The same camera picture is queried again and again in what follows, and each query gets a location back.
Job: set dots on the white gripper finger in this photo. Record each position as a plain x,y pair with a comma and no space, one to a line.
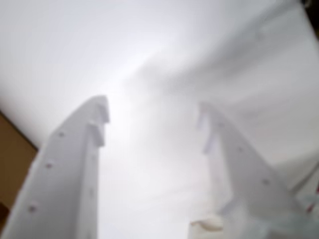
239,174
62,186

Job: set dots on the brown cardboard box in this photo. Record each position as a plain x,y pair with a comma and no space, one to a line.
12,149

